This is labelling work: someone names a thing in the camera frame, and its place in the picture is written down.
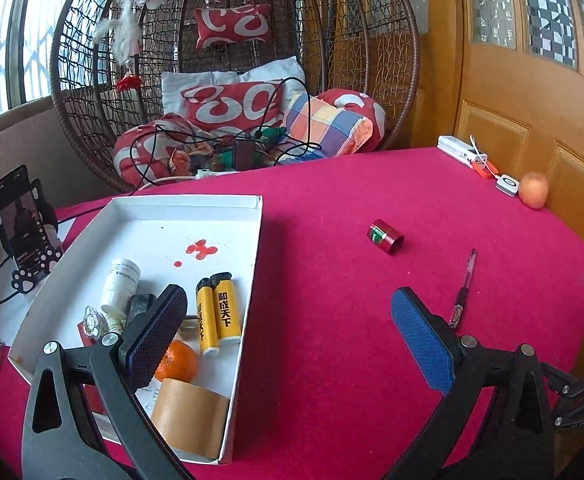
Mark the orange plastic tag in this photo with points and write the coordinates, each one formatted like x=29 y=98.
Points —
x=487 y=170

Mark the red flower ornament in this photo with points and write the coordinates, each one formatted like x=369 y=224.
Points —
x=128 y=83

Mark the clear pen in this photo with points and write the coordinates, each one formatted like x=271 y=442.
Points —
x=463 y=290

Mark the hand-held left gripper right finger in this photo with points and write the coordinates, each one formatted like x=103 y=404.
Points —
x=422 y=340

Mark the white cardboard tray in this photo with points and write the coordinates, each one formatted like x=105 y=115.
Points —
x=146 y=230

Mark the green cloth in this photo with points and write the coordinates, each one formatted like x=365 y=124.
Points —
x=273 y=135

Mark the white plastic bottle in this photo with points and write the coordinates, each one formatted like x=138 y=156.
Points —
x=121 y=280

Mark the plaid cushion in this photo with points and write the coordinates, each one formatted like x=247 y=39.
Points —
x=327 y=125

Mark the peach fruit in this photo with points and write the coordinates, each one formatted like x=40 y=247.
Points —
x=533 y=191

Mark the white power strip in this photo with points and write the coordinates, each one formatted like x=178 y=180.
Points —
x=204 y=174

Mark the red tablecloth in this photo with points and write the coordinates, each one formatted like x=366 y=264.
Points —
x=322 y=260

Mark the wicker hanging egg chair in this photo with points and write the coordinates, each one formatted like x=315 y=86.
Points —
x=81 y=60

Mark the black power adapter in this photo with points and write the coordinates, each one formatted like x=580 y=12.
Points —
x=245 y=155

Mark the wooden door with glass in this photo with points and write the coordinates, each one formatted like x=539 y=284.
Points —
x=497 y=85

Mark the yellow lighter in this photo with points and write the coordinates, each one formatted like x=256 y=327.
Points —
x=206 y=320
x=226 y=310

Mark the small red can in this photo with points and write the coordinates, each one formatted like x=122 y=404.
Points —
x=387 y=237

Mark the red white seat cushion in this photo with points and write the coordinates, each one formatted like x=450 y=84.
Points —
x=136 y=150

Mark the small orange mandarin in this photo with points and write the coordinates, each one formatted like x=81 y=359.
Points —
x=179 y=360

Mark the white rectangular box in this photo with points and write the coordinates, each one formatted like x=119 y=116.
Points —
x=454 y=147

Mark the white feather dreamcatcher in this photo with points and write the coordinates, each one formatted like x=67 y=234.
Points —
x=121 y=25

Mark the white charger cube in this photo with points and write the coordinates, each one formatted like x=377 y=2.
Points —
x=188 y=325

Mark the small red white pillow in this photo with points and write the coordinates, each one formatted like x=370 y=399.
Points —
x=231 y=27

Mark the black smartphone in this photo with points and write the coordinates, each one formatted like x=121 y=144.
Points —
x=19 y=215

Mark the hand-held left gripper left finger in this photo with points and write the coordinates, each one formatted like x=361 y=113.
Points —
x=154 y=335

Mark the tan tape roll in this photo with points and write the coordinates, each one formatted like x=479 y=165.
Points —
x=186 y=415

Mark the small white square device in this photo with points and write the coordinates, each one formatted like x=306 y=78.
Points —
x=506 y=183

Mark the phone on black holder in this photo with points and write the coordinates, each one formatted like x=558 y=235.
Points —
x=24 y=280

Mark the square red white cushion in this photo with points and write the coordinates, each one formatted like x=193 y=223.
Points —
x=226 y=105

